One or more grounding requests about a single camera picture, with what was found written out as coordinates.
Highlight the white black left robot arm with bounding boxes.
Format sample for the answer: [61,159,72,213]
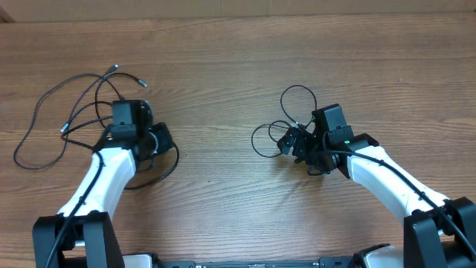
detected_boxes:
[32,122,176,267]

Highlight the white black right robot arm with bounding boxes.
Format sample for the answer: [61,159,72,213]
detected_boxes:
[277,126,475,267]

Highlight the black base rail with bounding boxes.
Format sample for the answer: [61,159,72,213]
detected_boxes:
[155,256,356,268]

